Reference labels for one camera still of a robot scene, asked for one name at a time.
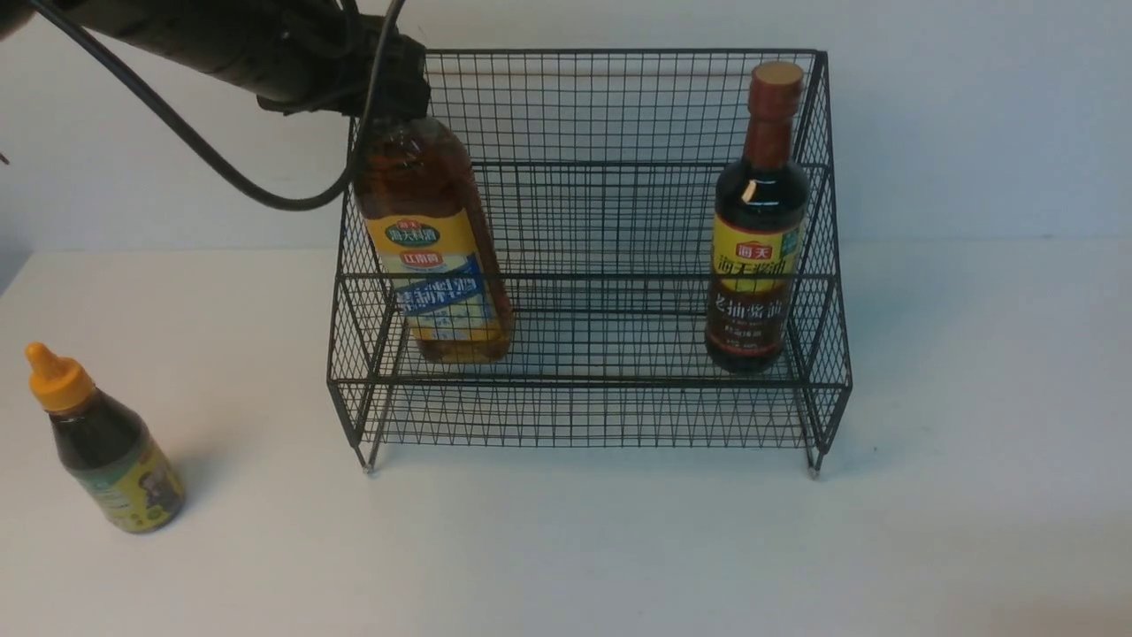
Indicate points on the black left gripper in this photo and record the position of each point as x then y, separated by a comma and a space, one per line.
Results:
340, 70

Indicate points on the large cooking wine bottle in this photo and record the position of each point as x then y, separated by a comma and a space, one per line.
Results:
422, 209

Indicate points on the dark soy sauce bottle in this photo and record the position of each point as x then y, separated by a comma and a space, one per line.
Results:
760, 204

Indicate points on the small orange-capped sauce bottle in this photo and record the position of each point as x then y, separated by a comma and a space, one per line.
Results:
105, 446

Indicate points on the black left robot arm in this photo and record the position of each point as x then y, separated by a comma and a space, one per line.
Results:
295, 56

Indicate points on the black wire mesh shelf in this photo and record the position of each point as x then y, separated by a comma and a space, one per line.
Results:
597, 170

